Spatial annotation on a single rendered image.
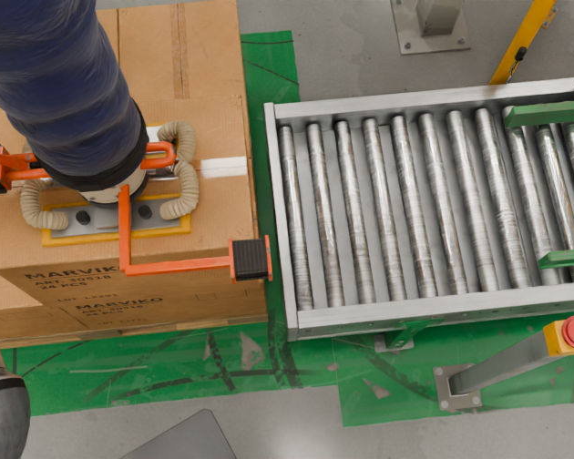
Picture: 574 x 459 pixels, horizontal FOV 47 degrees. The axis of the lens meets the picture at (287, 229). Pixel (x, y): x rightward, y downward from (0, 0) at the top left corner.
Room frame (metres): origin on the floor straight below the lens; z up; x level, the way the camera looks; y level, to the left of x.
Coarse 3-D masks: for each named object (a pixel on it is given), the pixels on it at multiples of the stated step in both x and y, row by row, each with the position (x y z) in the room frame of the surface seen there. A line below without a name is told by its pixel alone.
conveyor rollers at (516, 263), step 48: (288, 144) 0.93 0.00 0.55; (336, 144) 0.94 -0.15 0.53; (432, 144) 0.93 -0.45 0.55; (480, 144) 0.95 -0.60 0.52; (288, 192) 0.77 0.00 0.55; (384, 192) 0.77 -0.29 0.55; (432, 192) 0.78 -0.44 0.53; (528, 192) 0.78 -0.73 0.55; (336, 240) 0.62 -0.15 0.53; (384, 240) 0.62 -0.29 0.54; (480, 240) 0.62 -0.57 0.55; (336, 288) 0.47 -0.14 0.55; (432, 288) 0.48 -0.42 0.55
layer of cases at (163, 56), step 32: (224, 0) 1.47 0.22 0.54; (128, 32) 1.34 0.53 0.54; (160, 32) 1.34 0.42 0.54; (192, 32) 1.34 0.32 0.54; (224, 32) 1.34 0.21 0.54; (128, 64) 1.21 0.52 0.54; (160, 64) 1.22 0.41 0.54; (192, 64) 1.22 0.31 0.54; (224, 64) 1.22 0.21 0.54; (160, 96) 1.10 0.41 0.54; (192, 96) 1.10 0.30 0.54; (256, 224) 0.67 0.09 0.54; (0, 288) 0.46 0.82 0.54; (0, 320) 0.40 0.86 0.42; (32, 320) 0.41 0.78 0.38; (64, 320) 0.42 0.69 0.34; (96, 320) 0.43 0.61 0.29; (128, 320) 0.44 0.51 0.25; (160, 320) 0.45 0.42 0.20
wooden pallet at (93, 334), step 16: (192, 320) 0.46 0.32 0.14; (208, 320) 0.46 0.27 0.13; (224, 320) 0.49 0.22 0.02; (240, 320) 0.48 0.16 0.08; (256, 320) 0.48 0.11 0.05; (32, 336) 0.40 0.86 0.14; (48, 336) 0.40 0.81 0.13; (64, 336) 0.42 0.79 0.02; (80, 336) 0.41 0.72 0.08; (96, 336) 0.42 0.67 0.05; (112, 336) 0.42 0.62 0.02
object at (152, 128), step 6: (180, 120) 0.78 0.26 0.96; (150, 126) 0.77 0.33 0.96; (156, 126) 0.77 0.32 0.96; (150, 132) 0.75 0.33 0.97; (156, 132) 0.75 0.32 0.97; (150, 138) 0.73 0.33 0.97; (156, 138) 0.73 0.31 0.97; (174, 138) 0.73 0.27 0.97; (174, 144) 0.71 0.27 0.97; (150, 156) 0.69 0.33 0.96; (156, 156) 0.69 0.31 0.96; (162, 156) 0.69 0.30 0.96
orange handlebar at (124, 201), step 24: (168, 144) 0.66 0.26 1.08; (144, 168) 0.60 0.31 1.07; (120, 192) 0.54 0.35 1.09; (120, 216) 0.49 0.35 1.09; (120, 240) 0.43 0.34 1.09; (120, 264) 0.38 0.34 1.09; (144, 264) 0.38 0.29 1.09; (168, 264) 0.38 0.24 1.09; (192, 264) 0.38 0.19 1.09; (216, 264) 0.38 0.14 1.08
